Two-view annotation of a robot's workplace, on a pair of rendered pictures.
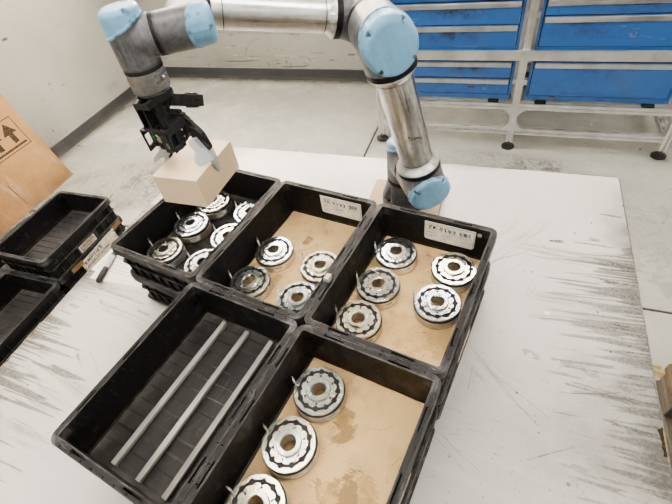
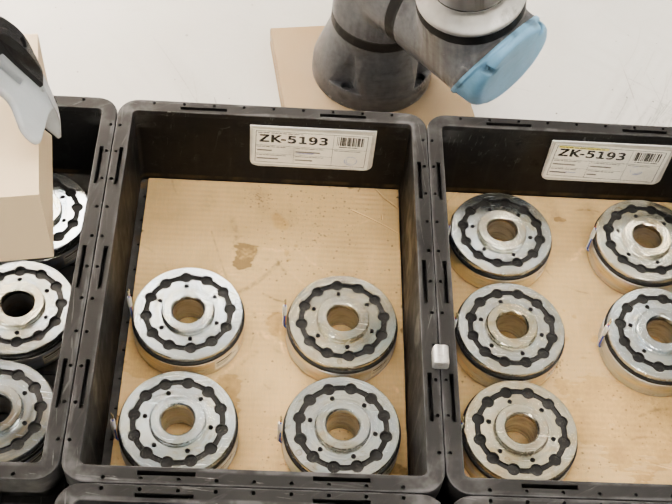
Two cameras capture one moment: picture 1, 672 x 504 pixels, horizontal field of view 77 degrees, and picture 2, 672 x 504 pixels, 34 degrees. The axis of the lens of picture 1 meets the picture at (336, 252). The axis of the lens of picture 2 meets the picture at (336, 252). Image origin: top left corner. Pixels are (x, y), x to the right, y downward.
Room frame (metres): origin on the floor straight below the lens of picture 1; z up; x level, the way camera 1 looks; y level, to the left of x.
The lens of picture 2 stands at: (0.30, 0.42, 1.74)
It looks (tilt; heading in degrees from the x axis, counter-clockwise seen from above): 54 degrees down; 320
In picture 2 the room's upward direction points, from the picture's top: 7 degrees clockwise
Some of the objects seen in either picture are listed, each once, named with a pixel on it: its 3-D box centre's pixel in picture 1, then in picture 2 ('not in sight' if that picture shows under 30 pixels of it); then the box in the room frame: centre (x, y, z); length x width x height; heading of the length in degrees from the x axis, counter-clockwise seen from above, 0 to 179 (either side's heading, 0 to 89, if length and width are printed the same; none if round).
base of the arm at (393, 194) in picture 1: (405, 186); (375, 40); (1.07, -0.26, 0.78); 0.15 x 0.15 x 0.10
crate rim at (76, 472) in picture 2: (291, 241); (264, 281); (0.76, 0.10, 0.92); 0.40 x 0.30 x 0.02; 145
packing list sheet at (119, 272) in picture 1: (142, 245); not in sight; (1.10, 0.64, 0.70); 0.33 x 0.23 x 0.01; 154
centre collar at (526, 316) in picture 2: (378, 283); (511, 326); (0.62, -0.08, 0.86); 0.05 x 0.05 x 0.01
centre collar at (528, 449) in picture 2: (358, 318); (521, 429); (0.54, -0.02, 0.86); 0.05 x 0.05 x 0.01
